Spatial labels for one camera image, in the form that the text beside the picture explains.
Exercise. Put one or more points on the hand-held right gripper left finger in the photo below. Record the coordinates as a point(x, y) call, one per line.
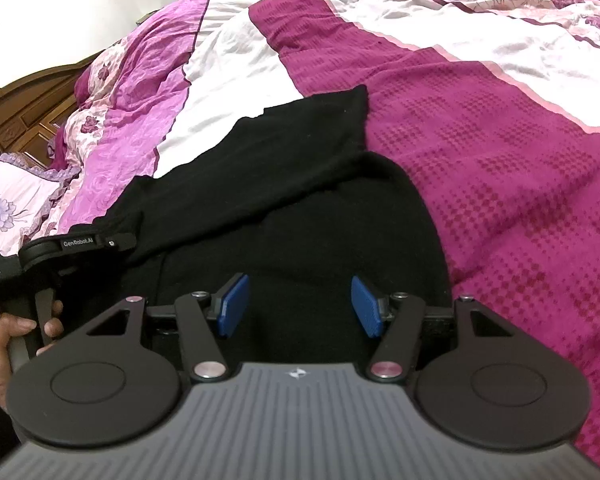
point(234, 305)

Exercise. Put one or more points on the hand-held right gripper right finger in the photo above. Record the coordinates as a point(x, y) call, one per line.
point(366, 306)

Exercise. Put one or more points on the black button cardigan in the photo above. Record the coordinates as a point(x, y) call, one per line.
point(300, 200)

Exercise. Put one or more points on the person's left hand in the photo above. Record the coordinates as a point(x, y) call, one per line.
point(0, 360)

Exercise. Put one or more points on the pink floral ruffled pillow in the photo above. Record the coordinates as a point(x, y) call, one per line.
point(15, 200)

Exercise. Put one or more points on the carved wooden headboard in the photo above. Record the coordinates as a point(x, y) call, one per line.
point(25, 110)

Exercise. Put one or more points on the pink floral patchwork quilt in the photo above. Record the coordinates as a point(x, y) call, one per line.
point(480, 135)

